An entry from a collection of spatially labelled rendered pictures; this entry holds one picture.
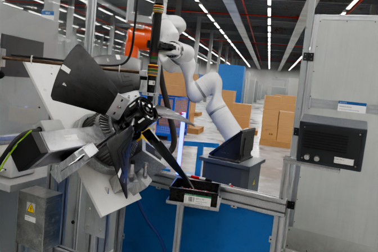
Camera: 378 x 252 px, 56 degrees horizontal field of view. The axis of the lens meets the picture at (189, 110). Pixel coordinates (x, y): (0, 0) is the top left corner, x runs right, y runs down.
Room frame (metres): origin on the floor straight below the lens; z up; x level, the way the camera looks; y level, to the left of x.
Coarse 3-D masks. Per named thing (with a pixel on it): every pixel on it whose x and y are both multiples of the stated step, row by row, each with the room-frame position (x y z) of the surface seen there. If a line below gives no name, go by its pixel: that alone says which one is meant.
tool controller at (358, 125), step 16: (304, 128) 1.49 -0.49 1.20; (320, 128) 1.46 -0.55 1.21; (336, 128) 1.43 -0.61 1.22; (352, 128) 1.41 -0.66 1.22; (304, 144) 1.50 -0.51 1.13; (320, 144) 1.47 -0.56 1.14; (336, 144) 1.44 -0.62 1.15; (352, 144) 1.42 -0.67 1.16; (304, 160) 1.52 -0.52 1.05; (320, 160) 1.49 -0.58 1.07; (336, 160) 1.46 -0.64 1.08; (352, 160) 1.43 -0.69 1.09
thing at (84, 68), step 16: (80, 48) 1.24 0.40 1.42; (64, 64) 1.18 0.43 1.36; (80, 64) 1.22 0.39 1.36; (96, 64) 1.26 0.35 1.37; (64, 80) 1.17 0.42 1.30; (80, 80) 1.21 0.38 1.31; (96, 80) 1.25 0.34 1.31; (64, 96) 1.16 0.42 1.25; (80, 96) 1.21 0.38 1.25; (96, 96) 1.25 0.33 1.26; (112, 96) 1.30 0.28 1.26
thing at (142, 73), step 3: (141, 72) 1.44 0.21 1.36; (144, 72) 1.44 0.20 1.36; (141, 75) 1.44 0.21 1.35; (144, 75) 1.44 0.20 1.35; (141, 78) 1.44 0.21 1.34; (144, 78) 1.44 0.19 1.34; (144, 81) 1.44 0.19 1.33; (144, 84) 1.44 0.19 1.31; (144, 87) 1.44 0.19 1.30; (141, 90) 1.47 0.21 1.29; (144, 90) 1.44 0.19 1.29; (144, 93) 1.44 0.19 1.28; (147, 93) 1.43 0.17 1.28; (150, 93) 1.43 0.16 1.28; (153, 93) 1.43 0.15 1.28; (156, 93) 1.44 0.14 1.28
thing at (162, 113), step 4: (156, 108) 1.66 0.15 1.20; (160, 108) 1.67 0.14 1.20; (164, 108) 1.69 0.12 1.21; (160, 112) 1.57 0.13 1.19; (164, 112) 1.60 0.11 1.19; (168, 112) 1.62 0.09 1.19; (172, 112) 1.65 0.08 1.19; (176, 112) 1.69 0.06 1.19; (160, 116) 1.47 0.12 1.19; (164, 116) 1.49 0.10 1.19; (168, 116) 1.52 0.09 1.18; (172, 116) 1.55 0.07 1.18; (176, 116) 1.59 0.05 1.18; (180, 116) 1.63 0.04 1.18; (180, 120) 1.55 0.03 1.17; (184, 120) 1.60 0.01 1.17; (188, 120) 1.65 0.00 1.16; (192, 124) 1.62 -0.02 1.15
